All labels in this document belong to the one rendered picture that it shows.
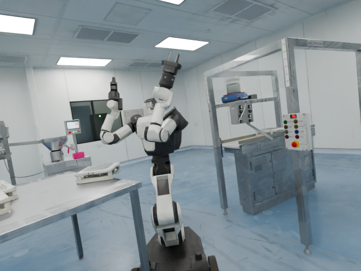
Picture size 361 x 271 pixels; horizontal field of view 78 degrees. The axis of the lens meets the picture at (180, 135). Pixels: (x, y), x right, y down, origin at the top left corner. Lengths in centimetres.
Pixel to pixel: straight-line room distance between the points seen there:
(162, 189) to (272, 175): 155
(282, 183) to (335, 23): 372
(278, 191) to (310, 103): 321
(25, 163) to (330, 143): 695
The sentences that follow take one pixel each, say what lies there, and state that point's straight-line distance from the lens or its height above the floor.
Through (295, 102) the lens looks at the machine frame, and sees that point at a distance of 184.
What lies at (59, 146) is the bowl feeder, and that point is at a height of 99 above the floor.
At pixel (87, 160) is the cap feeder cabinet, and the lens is 385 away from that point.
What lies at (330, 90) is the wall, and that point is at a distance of 564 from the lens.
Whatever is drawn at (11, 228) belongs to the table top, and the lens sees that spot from 118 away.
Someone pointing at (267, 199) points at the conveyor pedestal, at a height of 12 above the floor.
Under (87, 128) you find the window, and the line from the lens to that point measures 676.
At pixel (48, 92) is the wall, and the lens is 669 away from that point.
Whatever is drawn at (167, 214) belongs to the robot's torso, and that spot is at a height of 57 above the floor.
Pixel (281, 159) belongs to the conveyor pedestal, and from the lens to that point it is 294.
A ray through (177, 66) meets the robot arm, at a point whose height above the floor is 147.
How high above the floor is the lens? 116
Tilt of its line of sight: 4 degrees down
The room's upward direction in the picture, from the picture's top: 8 degrees counter-clockwise
